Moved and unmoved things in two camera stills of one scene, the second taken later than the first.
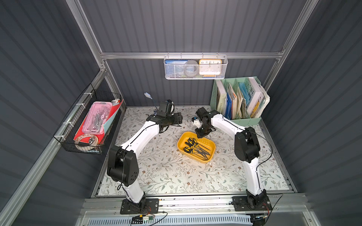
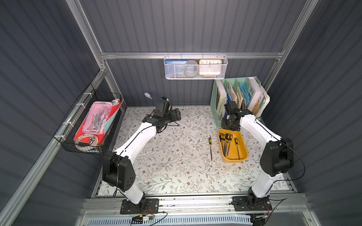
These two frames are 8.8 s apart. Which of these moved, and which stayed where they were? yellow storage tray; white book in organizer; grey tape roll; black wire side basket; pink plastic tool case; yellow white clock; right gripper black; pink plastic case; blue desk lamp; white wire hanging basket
Moved: right gripper black; yellow storage tray
Stayed: blue desk lamp; white book in organizer; yellow white clock; pink plastic case; black wire side basket; white wire hanging basket; pink plastic tool case; grey tape roll
